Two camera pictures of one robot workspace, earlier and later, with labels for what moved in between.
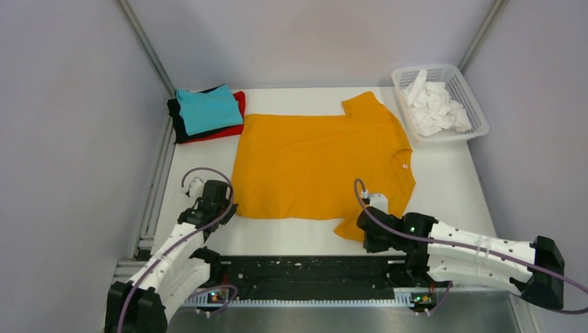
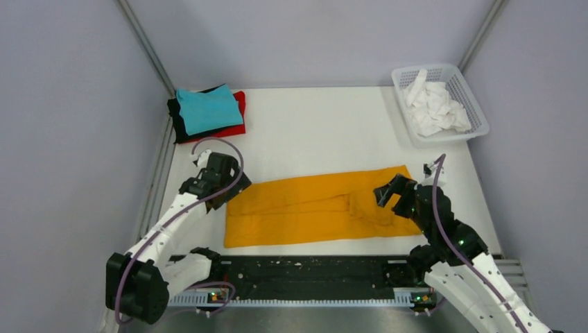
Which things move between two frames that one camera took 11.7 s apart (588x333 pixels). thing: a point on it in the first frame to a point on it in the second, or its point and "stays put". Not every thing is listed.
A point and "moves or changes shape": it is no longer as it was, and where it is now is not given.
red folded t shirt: [234, 130] stays put
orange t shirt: [295, 167] moves or changes shape
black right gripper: [372, 246] to [400, 184]
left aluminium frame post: [146, 45] stays put
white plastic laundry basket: [438, 103] stays put
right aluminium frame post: [480, 35] stays put
